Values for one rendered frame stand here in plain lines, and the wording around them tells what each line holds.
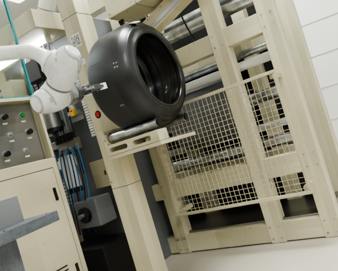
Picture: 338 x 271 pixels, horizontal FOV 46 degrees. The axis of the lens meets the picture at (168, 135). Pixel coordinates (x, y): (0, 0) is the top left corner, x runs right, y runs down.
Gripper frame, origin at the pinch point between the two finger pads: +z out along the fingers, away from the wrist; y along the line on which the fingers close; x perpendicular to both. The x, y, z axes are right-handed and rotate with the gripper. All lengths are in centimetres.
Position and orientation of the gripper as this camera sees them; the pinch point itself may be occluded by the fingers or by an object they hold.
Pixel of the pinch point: (101, 86)
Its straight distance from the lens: 191.3
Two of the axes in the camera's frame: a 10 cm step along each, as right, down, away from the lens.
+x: 3.4, 9.3, 1.0
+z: 4.7, -2.7, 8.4
